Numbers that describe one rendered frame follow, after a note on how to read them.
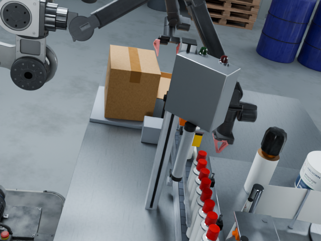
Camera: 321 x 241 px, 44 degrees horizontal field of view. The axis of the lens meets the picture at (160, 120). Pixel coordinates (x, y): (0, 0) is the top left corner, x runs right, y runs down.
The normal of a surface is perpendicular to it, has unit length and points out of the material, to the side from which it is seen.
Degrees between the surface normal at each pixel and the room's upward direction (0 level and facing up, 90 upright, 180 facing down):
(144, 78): 90
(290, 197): 90
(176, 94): 90
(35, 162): 0
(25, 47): 90
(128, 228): 0
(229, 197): 0
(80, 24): 71
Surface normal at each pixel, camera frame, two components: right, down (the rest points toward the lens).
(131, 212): 0.18, -0.84
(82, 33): 0.16, 0.22
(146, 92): 0.12, 0.53
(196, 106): -0.56, 0.33
